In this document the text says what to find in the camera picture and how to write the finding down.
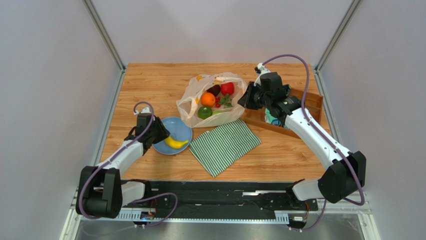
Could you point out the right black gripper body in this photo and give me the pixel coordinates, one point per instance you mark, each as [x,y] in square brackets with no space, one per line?
[251,96]

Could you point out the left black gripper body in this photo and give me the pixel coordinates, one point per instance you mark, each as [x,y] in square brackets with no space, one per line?
[152,132]

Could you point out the yellow banana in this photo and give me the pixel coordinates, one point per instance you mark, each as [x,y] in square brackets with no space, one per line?
[175,144]

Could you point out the red pomegranate fruit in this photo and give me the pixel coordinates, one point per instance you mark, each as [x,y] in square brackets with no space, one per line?
[227,88]

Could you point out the cherry sprig with leaves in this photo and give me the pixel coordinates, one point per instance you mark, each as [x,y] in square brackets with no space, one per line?
[223,101]

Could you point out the dark red apple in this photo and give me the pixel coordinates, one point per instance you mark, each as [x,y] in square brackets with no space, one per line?
[214,90]

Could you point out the translucent banana print plastic bag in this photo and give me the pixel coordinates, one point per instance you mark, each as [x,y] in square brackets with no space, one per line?
[189,104]

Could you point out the orange fruit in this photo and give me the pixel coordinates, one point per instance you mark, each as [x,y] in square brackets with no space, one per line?
[208,99]

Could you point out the dark green mango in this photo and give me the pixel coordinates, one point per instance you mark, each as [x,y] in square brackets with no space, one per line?
[204,112]

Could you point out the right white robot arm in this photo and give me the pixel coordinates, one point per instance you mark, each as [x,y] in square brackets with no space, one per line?
[344,170]

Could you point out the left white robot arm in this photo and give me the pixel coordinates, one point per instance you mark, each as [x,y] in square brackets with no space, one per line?
[101,191]

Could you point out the blue plate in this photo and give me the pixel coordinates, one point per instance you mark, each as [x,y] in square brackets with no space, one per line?
[178,131]

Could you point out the teal white socks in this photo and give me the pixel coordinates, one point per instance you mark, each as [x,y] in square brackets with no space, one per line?
[268,118]

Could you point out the wooden compartment tray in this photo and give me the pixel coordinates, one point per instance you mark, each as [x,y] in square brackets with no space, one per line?
[313,102]

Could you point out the green striped cloth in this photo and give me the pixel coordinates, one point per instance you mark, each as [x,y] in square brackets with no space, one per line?
[218,149]

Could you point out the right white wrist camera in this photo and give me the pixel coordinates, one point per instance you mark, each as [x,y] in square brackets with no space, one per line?
[260,70]

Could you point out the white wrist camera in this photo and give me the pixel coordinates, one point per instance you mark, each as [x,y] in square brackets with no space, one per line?
[146,110]
[260,70]

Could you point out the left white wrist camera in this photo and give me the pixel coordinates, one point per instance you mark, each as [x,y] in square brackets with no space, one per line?
[146,110]

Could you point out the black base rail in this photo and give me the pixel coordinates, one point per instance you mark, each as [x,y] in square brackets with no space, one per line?
[222,201]

